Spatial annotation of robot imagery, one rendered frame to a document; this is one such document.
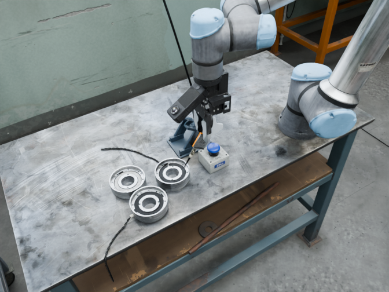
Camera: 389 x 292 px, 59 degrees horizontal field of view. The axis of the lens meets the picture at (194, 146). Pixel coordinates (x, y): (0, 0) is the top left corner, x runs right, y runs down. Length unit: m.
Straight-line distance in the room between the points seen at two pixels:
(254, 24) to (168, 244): 0.76
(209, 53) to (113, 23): 1.77
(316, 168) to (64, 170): 0.96
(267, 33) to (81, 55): 1.87
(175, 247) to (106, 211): 0.31
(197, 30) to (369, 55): 0.43
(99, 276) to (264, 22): 0.89
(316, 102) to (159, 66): 1.95
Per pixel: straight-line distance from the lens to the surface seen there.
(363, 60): 0.96
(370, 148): 2.51
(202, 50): 0.80
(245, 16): 0.84
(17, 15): 2.38
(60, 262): 0.97
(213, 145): 1.04
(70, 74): 2.58
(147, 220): 0.95
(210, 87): 0.88
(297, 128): 1.19
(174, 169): 1.05
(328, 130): 1.03
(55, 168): 1.19
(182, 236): 1.23
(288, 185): 1.39
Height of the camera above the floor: 1.59
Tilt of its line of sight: 44 degrees down
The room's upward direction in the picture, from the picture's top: 3 degrees counter-clockwise
